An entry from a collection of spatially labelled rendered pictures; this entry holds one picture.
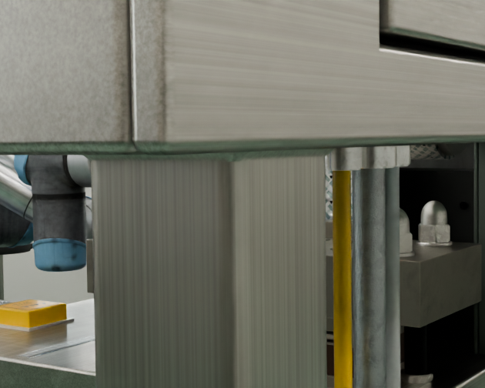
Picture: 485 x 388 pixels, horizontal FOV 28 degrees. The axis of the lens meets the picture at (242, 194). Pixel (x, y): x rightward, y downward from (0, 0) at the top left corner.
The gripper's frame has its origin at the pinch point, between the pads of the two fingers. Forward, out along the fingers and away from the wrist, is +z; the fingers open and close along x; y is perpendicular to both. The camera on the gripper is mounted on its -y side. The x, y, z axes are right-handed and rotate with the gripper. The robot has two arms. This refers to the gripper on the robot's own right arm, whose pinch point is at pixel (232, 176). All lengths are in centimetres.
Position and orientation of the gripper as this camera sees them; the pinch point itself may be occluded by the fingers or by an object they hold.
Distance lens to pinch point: 120.8
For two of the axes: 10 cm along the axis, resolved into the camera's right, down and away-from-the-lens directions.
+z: 8.4, 0.2, -5.5
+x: 5.5, -0.6, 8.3
